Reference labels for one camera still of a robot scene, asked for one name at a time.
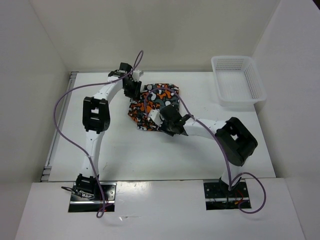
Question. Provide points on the white perforated plastic basket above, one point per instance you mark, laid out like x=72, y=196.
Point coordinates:
x=237, y=81

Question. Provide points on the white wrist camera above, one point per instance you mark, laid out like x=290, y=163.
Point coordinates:
x=155, y=116
x=137, y=74

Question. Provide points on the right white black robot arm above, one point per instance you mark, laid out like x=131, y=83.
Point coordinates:
x=235, y=141

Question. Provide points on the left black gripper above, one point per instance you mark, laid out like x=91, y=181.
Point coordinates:
x=135, y=93

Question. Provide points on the aluminium table edge rail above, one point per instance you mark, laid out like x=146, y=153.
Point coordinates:
x=64, y=103

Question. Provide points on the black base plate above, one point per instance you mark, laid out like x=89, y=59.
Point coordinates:
x=217, y=196
x=81, y=202

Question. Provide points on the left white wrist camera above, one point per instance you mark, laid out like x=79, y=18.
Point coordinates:
x=137, y=74

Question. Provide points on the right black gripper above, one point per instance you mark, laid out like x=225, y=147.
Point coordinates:
x=163, y=128

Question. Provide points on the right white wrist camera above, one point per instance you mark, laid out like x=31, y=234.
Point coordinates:
x=155, y=116

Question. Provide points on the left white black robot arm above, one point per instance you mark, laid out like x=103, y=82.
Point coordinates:
x=96, y=120

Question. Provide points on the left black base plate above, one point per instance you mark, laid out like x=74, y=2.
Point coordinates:
x=81, y=202

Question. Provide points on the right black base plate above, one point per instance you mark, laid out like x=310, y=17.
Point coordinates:
x=217, y=196

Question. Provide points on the orange black camouflage shorts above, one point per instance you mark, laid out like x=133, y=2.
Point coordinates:
x=156, y=100

